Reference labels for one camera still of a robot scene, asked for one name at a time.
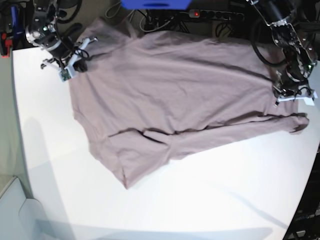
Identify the mauve t-shirt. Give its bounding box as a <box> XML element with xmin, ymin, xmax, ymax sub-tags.
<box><xmin>68</xmin><ymin>18</ymin><xmax>309</xmax><ymax>189</ymax></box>

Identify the blue box overhead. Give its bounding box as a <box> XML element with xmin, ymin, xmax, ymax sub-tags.
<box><xmin>120</xmin><ymin>0</ymin><xmax>191</xmax><ymax>10</ymax></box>

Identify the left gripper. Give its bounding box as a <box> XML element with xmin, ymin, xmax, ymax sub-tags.
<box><xmin>272</xmin><ymin>71</ymin><xmax>309</xmax><ymax>93</ymax></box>

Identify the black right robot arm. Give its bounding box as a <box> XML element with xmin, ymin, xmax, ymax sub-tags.
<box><xmin>25</xmin><ymin>0</ymin><xmax>90</xmax><ymax>77</ymax></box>

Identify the black power strip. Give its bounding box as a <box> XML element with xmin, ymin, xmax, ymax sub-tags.
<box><xmin>188</xmin><ymin>9</ymin><xmax>245</xmax><ymax>22</ymax></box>

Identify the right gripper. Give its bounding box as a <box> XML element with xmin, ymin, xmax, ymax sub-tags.
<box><xmin>47</xmin><ymin>39</ymin><xmax>88</xmax><ymax>73</ymax></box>

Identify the red and blue clamp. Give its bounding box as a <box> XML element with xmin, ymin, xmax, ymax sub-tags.
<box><xmin>0</xmin><ymin>2</ymin><xmax>19</xmax><ymax>58</ymax></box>

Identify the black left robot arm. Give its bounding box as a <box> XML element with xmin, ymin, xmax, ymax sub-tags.
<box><xmin>249</xmin><ymin>0</ymin><xmax>318</xmax><ymax>103</ymax></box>

